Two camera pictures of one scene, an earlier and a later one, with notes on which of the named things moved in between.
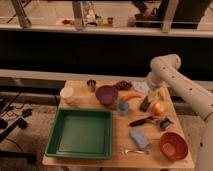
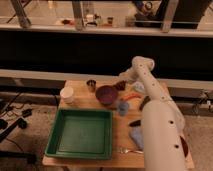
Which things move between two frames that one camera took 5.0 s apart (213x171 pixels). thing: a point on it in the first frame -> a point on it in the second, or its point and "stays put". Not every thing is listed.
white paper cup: (67, 94) stays put
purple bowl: (107, 95) stays put
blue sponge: (139, 137) stays put
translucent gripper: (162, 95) -> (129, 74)
